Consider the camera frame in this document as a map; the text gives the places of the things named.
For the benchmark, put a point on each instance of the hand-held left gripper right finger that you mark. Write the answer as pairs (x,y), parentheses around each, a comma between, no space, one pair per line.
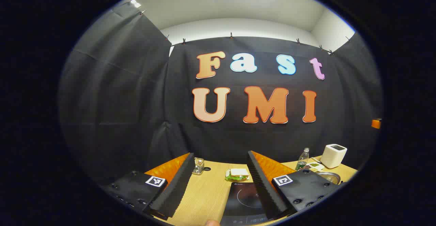
(264,185)

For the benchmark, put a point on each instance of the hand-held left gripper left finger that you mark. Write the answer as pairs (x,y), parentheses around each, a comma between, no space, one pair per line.
(175,188)

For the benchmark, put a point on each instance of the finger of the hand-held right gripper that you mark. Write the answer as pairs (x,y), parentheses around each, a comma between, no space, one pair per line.
(376,124)

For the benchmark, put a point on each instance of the black induction cooktop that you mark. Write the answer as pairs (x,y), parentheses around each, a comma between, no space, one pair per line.
(243,197)

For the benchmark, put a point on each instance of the stainless steel pot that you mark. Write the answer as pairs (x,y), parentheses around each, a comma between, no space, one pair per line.
(328,176)

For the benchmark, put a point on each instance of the sandwich on small plate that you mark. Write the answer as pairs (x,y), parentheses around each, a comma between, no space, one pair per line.
(237,174)

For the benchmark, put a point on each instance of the small glass jar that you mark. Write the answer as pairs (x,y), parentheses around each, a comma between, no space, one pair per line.
(198,166)

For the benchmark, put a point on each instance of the clear plastic water bottle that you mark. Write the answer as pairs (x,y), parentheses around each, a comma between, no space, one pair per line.
(301,161)

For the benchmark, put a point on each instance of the white divided dish with beans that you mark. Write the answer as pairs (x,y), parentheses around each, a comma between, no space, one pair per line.
(314,166)

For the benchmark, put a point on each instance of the white toaster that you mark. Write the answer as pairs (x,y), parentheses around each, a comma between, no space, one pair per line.
(333,157)

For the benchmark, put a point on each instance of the black backdrop cloth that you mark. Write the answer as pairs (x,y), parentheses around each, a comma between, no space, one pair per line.
(136,100)

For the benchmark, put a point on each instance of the row of black cloth clips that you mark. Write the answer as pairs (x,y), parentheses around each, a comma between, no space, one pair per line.
(231,35)

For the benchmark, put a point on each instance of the small bright ceiling light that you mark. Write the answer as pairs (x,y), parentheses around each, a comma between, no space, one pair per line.
(136,3)

